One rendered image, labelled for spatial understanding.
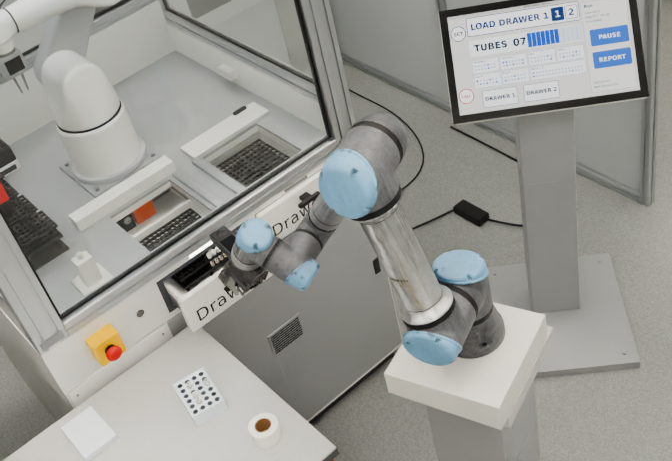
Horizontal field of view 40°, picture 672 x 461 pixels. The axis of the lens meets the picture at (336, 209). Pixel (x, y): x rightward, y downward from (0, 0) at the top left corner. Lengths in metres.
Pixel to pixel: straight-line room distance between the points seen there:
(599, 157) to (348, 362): 1.34
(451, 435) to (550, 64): 1.01
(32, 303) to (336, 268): 0.95
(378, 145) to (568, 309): 1.68
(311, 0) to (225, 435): 1.06
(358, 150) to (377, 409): 1.57
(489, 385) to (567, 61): 0.95
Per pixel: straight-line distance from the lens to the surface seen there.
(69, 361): 2.38
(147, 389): 2.39
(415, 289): 1.85
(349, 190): 1.69
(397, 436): 3.06
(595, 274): 3.41
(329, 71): 2.45
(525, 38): 2.60
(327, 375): 3.00
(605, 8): 2.63
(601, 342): 3.20
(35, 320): 2.27
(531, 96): 2.58
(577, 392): 3.12
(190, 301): 2.32
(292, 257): 2.02
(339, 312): 2.88
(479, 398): 2.06
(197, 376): 2.31
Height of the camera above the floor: 2.48
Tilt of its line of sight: 40 degrees down
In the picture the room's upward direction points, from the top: 14 degrees counter-clockwise
